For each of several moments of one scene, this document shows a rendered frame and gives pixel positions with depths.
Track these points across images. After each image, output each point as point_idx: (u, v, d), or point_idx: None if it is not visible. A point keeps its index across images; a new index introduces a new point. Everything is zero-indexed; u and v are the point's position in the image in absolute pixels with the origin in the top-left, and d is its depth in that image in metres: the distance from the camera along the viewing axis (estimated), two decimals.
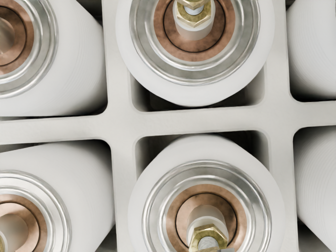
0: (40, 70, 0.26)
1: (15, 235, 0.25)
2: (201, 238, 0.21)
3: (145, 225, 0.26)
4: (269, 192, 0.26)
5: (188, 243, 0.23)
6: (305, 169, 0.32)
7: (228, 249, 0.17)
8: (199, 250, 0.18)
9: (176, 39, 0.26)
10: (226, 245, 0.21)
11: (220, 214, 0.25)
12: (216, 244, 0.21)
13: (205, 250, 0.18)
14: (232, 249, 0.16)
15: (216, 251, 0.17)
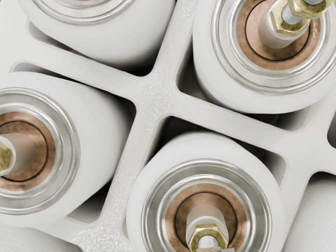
0: None
1: (280, 43, 0.23)
2: (218, 245, 0.21)
3: (229, 168, 0.25)
4: None
5: (208, 217, 0.23)
6: None
7: (228, 249, 0.17)
8: None
9: None
10: None
11: None
12: None
13: None
14: (232, 249, 0.16)
15: (216, 251, 0.17)
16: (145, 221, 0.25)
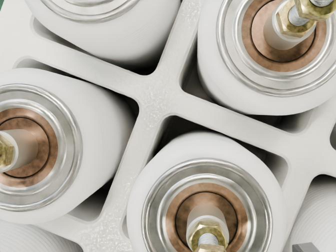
0: None
1: (286, 44, 0.23)
2: None
3: (231, 168, 0.25)
4: None
5: (209, 216, 0.22)
6: None
7: (306, 244, 0.16)
8: None
9: None
10: (203, 225, 0.21)
11: None
12: (200, 240, 0.21)
13: None
14: (310, 243, 0.16)
15: (292, 245, 0.16)
16: (146, 219, 0.25)
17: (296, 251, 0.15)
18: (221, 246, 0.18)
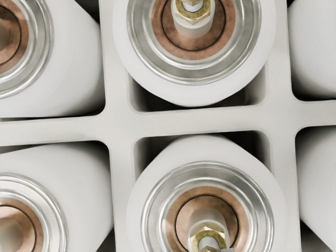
0: (35, 70, 0.25)
1: (10, 240, 0.24)
2: None
3: (144, 228, 0.25)
4: (271, 194, 0.25)
5: (188, 248, 0.22)
6: (308, 169, 0.31)
7: (228, 249, 0.17)
8: None
9: (174, 37, 0.25)
10: (209, 228, 0.21)
11: (221, 217, 0.24)
12: (203, 241, 0.21)
13: None
14: (232, 249, 0.16)
15: (216, 251, 0.17)
16: None
17: None
18: None
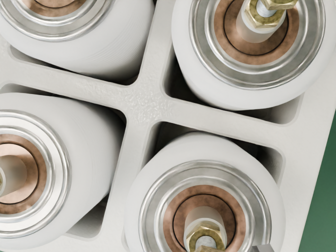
0: None
1: None
2: None
3: None
4: (110, 23, 0.25)
5: None
6: None
7: (264, 245, 0.16)
8: None
9: None
10: None
11: None
12: None
13: None
14: (268, 245, 0.16)
15: (252, 247, 0.17)
16: (11, 18, 0.25)
17: None
18: None
